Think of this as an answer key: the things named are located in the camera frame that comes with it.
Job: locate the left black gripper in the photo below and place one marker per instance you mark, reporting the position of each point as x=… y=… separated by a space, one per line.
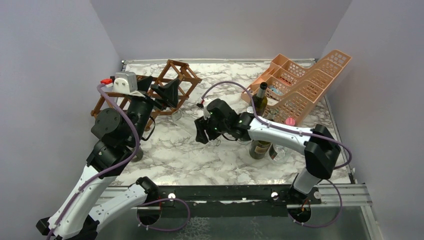
x=168 y=92

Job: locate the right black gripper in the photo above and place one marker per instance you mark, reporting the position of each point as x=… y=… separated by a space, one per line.
x=201 y=136

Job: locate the green wine bottle cream label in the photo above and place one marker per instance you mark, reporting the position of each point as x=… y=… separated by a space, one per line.
x=139 y=155

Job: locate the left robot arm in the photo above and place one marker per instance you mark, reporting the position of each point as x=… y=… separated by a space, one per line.
x=119 y=134

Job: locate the brown wooden wine rack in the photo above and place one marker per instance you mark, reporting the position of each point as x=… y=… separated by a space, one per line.
x=188 y=81

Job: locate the clear bottle with label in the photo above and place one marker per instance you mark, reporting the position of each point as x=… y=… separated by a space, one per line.
x=244 y=141

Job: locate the dark green wine bottle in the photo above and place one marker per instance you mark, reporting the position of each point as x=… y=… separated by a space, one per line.
x=258 y=149

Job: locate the olive wine bottle in basket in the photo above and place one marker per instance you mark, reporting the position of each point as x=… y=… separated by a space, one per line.
x=260 y=100

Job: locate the clear bottle pink cap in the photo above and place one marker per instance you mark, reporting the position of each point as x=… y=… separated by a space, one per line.
x=280 y=151

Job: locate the peach plastic tiered basket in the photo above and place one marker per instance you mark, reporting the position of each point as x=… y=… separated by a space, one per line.
x=294 y=91

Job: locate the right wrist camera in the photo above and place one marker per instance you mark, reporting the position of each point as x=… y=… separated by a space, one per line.
x=201 y=105

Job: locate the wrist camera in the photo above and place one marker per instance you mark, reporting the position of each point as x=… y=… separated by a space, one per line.
x=201 y=105
x=125 y=82

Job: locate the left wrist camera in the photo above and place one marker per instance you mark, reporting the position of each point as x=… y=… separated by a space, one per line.
x=125 y=82

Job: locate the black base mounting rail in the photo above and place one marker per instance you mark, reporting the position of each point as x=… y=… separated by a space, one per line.
x=216 y=201

